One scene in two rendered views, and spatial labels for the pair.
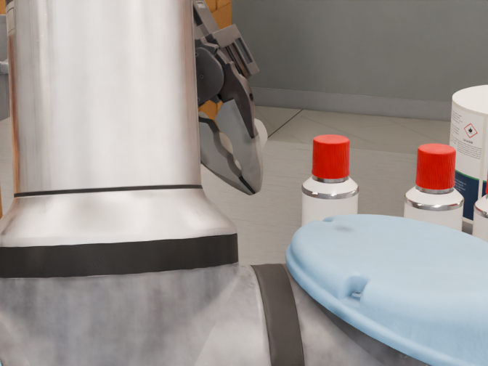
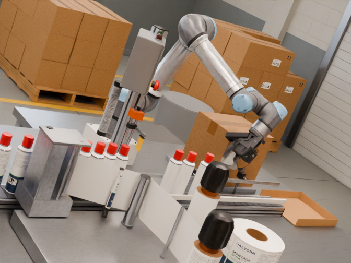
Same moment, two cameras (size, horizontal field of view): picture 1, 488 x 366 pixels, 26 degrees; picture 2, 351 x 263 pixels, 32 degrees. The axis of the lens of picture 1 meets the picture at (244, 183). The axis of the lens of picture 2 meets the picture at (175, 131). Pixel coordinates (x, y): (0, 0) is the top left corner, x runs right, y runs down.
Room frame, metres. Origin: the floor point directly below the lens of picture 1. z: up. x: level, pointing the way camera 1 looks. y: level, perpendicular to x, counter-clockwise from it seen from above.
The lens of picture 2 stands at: (1.89, -2.21, 1.83)
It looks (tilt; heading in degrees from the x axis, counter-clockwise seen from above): 17 degrees down; 119
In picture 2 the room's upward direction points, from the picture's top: 22 degrees clockwise
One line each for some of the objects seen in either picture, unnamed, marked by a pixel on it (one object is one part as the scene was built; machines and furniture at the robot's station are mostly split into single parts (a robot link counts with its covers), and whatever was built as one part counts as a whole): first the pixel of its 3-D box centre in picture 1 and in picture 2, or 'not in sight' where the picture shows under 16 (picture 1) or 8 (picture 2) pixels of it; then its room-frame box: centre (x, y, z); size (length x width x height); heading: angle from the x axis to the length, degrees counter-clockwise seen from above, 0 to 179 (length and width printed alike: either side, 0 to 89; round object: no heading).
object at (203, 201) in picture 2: not in sight; (204, 202); (1.10, -0.38, 1.03); 0.09 x 0.09 x 0.30
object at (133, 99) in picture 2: not in sight; (130, 110); (0.66, -0.35, 1.16); 0.04 x 0.04 x 0.67; 70
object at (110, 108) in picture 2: not in sight; (110, 108); (0.66, -0.48, 1.18); 0.04 x 0.04 x 0.21
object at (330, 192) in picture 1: (328, 245); (201, 176); (0.91, -0.08, 0.98); 0.05 x 0.05 x 0.20
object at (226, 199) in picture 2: not in sight; (197, 198); (0.95, -0.10, 0.90); 1.07 x 0.01 x 0.02; 70
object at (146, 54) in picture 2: not in sight; (143, 61); (0.70, -0.43, 1.38); 0.17 x 0.10 x 0.19; 125
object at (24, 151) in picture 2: not in sight; (20, 164); (0.64, -0.82, 0.98); 0.05 x 0.05 x 0.20
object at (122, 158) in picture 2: not in sight; (116, 170); (0.77, -0.47, 0.98); 0.05 x 0.05 x 0.20
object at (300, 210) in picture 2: not in sight; (299, 207); (1.15, 0.58, 0.85); 0.30 x 0.26 x 0.04; 70
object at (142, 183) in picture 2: not in sight; (136, 200); (0.94, -0.56, 0.97); 0.05 x 0.05 x 0.19
